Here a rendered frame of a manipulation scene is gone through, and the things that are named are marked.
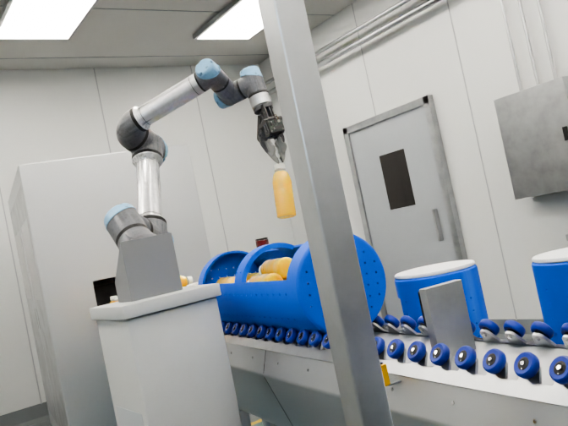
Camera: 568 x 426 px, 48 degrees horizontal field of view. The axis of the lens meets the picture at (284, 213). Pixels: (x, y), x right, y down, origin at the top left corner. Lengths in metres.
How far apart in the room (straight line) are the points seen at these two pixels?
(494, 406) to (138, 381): 1.08
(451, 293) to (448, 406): 0.26
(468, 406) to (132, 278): 1.13
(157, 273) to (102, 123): 5.18
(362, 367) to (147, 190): 1.43
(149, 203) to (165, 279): 0.38
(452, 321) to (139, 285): 1.00
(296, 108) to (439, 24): 4.97
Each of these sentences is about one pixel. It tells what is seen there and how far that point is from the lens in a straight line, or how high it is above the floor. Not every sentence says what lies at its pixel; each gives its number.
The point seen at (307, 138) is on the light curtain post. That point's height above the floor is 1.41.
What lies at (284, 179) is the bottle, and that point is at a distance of 2.29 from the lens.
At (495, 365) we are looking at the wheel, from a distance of 1.20.
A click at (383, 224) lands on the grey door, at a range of 6.62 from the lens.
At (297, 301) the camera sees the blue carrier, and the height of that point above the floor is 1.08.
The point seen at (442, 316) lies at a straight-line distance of 1.43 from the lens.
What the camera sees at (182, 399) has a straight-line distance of 2.00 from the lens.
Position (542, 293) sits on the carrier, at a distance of 2.02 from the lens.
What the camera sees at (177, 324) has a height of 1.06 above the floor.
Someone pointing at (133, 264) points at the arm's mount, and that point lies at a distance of 2.03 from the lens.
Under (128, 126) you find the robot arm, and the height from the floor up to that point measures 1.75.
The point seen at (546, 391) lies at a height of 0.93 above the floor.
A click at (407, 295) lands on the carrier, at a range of 2.21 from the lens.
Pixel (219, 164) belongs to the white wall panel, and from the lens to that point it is 7.58.
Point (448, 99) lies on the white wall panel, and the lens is 5.95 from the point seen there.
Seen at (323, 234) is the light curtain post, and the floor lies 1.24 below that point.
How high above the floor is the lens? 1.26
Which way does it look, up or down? 2 degrees up
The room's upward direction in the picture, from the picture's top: 12 degrees counter-clockwise
